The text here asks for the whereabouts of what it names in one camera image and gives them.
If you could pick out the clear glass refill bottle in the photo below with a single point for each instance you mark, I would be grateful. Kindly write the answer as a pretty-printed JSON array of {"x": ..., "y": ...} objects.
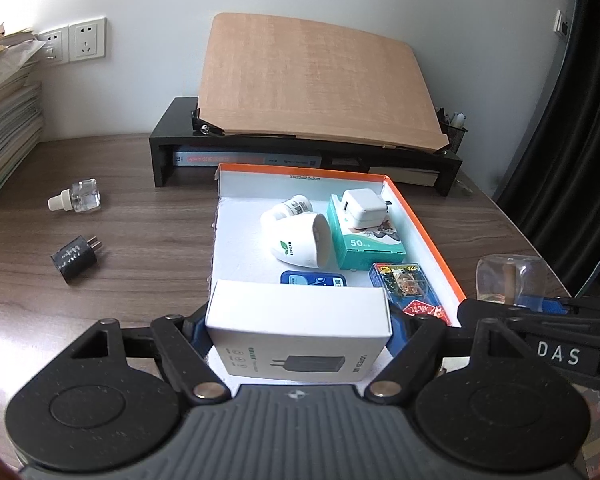
[
  {"x": 80, "y": 197},
  {"x": 505, "y": 275}
]

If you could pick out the orange and white cardboard box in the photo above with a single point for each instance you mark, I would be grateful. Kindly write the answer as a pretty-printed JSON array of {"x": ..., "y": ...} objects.
[{"x": 240, "y": 240}]

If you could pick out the wooden reading board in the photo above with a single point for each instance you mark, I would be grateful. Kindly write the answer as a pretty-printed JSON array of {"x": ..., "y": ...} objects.
[{"x": 320, "y": 75}]

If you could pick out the grey book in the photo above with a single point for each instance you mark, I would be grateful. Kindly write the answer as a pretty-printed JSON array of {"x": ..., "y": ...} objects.
[{"x": 245, "y": 159}]

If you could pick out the white mosquito repellent heater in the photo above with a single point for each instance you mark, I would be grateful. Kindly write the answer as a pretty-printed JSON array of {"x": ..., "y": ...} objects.
[{"x": 297, "y": 242}]

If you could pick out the blue playing card box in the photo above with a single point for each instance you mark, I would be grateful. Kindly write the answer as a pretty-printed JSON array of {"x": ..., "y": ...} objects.
[{"x": 410, "y": 290}]

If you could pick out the black desk riser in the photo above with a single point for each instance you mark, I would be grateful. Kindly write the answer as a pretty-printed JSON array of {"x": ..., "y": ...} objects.
[{"x": 165, "y": 140}]

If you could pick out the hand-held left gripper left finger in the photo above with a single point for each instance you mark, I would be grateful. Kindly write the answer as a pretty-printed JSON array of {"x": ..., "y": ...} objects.
[{"x": 200, "y": 334}]

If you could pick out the white charger box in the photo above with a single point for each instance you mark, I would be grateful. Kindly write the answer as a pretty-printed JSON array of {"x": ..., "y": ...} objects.
[{"x": 290, "y": 320}]

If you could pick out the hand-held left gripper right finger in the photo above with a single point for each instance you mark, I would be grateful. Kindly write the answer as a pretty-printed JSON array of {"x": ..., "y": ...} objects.
[{"x": 399, "y": 335}]

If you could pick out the white wall socket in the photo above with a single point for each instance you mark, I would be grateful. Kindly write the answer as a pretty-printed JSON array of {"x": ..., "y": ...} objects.
[
  {"x": 87, "y": 39},
  {"x": 55, "y": 46}
]

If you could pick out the pale book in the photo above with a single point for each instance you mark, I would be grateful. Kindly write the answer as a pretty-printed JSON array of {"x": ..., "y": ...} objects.
[{"x": 405, "y": 175}]

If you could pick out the white charger plug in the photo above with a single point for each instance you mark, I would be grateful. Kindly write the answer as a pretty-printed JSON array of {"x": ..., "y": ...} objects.
[{"x": 362, "y": 208}]

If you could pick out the black mesh pen holder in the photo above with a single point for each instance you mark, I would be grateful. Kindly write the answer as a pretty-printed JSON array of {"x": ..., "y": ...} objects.
[{"x": 454, "y": 132}]

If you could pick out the blue dental floss box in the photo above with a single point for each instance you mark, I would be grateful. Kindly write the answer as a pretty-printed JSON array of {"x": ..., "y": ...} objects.
[{"x": 312, "y": 280}]

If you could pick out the black curtain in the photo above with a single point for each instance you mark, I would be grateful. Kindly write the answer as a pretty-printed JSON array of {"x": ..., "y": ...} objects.
[{"x": 570, "y": 110}]

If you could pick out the black charger plug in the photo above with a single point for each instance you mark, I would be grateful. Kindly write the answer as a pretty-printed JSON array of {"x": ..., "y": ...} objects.
[{"x": 75, "y": 260}]

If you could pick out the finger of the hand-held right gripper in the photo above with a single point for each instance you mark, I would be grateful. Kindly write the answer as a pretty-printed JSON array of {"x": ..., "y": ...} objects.
[
  {"x": 570, "y": 317},
  {"x": 570, "y": 357}
]

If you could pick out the green and white box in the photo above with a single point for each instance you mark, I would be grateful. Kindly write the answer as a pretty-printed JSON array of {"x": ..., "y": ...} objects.
[{"x": 365, "y": 250}]

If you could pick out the small white bottle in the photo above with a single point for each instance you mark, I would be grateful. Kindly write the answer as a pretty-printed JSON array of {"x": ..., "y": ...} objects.
[{"x": 295, "y": 206}]

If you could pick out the stack of books and papers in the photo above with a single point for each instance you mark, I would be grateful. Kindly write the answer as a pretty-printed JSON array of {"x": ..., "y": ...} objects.
[{"x": 5, "y": 130}]

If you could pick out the white wall fitting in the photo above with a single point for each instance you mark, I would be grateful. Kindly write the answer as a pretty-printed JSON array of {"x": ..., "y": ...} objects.
[{"x": 562, "y": 23}]

